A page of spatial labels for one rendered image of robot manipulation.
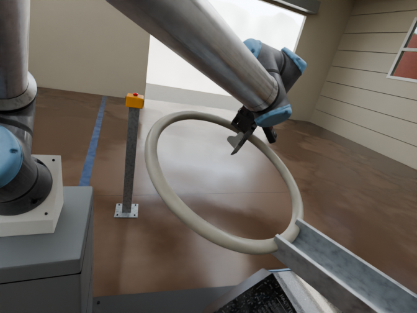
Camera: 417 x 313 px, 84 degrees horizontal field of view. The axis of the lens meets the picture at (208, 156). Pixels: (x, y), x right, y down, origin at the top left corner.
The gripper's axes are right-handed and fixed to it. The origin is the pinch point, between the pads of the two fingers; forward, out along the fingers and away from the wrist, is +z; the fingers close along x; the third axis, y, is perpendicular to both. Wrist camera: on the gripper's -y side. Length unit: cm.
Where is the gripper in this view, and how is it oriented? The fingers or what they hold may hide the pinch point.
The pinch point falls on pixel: (237, 148)
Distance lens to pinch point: 89.3
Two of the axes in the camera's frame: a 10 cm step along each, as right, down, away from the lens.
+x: -3.3, 4.8, -8.1
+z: -4.4, 6.8, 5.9
